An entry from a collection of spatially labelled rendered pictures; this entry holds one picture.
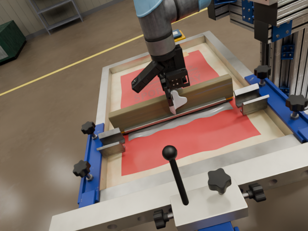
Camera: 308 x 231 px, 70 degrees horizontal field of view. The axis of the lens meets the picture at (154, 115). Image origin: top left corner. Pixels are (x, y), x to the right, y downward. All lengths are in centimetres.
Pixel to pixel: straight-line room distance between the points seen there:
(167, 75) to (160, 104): 11
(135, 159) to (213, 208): 34
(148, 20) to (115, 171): 43
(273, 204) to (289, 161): 113
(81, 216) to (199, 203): 26
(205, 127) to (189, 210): 34
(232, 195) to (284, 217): 119
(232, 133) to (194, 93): 17
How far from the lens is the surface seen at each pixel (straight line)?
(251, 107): 69
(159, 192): 49
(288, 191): 169
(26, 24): 830
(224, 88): 73
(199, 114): 74
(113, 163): 71
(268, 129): 69
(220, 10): 145
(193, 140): 67
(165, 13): 57
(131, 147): 72
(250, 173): 49
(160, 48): 58
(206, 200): 42
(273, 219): 159
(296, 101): 61
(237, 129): 69
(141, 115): 71
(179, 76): 63
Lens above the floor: 145
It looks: 39 degrees down
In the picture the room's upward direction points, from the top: 22 degrees counter-clockwise
